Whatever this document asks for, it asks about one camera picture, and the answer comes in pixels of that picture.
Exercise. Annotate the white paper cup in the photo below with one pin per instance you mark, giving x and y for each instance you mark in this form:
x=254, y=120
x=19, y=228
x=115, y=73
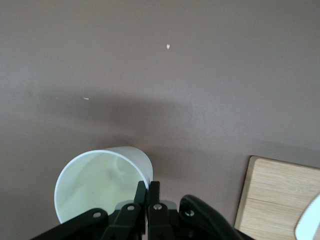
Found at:
x=95, y=182

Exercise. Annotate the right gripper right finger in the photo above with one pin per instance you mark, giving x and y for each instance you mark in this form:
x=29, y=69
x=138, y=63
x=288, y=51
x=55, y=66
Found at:
x=157, y=217

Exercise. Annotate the white plastic knife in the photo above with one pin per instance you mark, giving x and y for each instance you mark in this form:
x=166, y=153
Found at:
x=311, y=220

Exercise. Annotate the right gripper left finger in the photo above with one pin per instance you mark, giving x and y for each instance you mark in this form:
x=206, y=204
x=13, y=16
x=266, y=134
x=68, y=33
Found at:
x=130, y=215

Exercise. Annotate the brown table mat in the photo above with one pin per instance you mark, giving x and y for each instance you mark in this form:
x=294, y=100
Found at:
x=160, y=82

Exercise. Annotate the bamboo cutting board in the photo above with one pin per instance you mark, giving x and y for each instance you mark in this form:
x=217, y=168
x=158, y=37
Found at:
x=272, y=195

